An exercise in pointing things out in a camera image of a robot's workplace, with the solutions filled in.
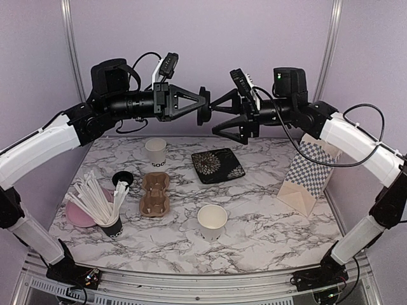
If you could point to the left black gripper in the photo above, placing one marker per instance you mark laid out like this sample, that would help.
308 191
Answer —
163 89

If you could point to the left aluminium frame post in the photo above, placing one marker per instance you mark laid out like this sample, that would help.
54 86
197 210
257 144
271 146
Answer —
71 46

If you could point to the brown cardboard cup carrier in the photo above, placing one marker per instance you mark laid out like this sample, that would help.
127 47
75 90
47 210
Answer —
155 202

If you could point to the white paper cup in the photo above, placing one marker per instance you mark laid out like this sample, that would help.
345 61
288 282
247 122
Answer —
212 220
156 152

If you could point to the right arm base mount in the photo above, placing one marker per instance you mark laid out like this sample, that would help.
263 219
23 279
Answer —
328 273

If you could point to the blue checkered paper bag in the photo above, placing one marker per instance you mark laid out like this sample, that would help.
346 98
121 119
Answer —
305 181

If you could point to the black cup holding straws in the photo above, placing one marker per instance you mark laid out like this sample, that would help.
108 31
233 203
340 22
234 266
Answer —
112 229

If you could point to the right aluminium frame post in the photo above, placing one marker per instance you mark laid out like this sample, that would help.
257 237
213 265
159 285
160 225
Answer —
329 51

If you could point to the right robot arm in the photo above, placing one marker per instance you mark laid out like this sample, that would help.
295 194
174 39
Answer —
288 106

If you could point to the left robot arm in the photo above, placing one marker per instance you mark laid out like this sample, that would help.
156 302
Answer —
110 101

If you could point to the aluminium front rail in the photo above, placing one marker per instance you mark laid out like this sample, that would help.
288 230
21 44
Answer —
130 287

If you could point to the aluminium frame post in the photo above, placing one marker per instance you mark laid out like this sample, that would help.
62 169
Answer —
71 46
329 51

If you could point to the black plastic cup lid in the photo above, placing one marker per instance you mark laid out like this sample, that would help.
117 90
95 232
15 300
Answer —
204 112

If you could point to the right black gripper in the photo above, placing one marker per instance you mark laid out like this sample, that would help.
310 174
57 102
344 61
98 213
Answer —
249 123

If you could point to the black floral square plate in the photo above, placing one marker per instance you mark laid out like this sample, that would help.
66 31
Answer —
217 166

